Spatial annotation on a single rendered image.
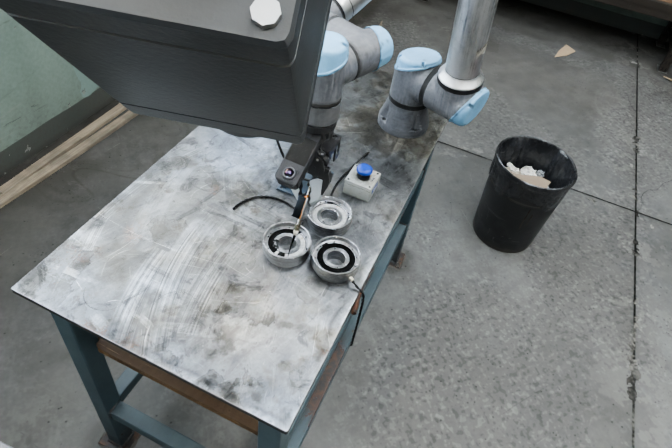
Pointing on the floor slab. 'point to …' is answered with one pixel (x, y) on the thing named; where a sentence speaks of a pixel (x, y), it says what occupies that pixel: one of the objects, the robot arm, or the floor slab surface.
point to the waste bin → (521, 193)
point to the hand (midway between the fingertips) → (304, 201)
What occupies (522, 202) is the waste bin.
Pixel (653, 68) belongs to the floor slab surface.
